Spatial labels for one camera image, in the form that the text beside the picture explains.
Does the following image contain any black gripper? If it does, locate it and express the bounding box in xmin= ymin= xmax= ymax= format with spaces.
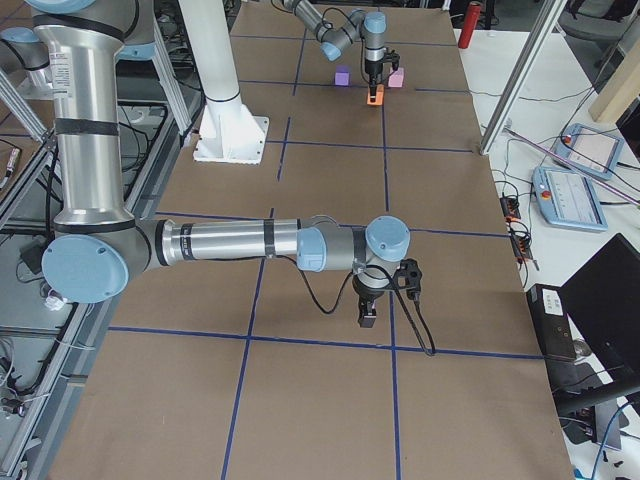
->
xmin=352 ymin=275 xmax=393 ymax=328
xmin=363 ymin=47 xmax=386 ymax=100

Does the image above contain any orange foam cube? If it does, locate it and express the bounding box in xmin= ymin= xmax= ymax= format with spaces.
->
xmin=367 ymin=84 xmax=385 ymax=106

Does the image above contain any pink foam cube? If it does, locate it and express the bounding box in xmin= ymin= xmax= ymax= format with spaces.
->
xmin=387 ymin=67 xmax=405 ymax=89

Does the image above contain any purple foam cube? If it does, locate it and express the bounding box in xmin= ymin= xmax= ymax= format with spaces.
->
xmin=334 ymin=65 xmax=351 ymax=87

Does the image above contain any red cylinder tube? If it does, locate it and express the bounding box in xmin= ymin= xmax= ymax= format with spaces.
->
xmin=458 ymin=1 xmax=482 ymax=49

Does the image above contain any metal reacher grabber stick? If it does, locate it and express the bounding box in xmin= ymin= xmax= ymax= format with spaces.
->
xmin=503 ymin=127 xmax=640 ymax=207

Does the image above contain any orange black connector strip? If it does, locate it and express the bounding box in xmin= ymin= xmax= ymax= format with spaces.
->
xmin=499 ymin=194 xmax=538 ymax=268

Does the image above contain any black computer box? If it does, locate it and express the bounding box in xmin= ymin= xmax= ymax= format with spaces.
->
xmin=526 ymin=284 xmax=576 ymax=362

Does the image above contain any far blue teach pendant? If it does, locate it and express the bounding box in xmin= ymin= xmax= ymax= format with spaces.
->
xmin=553 ymin=123 xmax=623 ymax=180

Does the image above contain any blue teach pendant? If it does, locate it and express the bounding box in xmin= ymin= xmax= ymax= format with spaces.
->
xmin=532 ymin=166 xmax=608 ymax=232
xmin=553 ymin=123 xmax=623 ymax=180

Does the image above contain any near blue teach pendant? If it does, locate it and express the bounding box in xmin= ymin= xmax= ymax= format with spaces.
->
xmin=532 ymin=166 xmax=608 ymax=232

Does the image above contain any black laptop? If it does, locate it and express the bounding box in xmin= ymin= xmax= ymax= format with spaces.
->
xmin=555 ymin=233 xmax=639 ymax=415

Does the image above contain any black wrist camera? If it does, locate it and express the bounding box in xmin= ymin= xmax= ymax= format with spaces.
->
xmin=384 ymin=48 xmax=400 ymax=72
xmin=395 ymin=258 xmax=422 ymax=303

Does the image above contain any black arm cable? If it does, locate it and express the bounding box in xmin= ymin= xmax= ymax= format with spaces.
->
xmin=277 ymin=254 xmax=437 ymax=356

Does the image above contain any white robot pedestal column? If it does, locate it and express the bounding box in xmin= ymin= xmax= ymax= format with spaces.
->
xmin=179 ymin=0 xmax=269 ymax=165

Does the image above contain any aluminium frame post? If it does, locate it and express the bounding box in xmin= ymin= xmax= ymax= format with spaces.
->
xmin=479 ymin=0 xmax=566 ymax=155

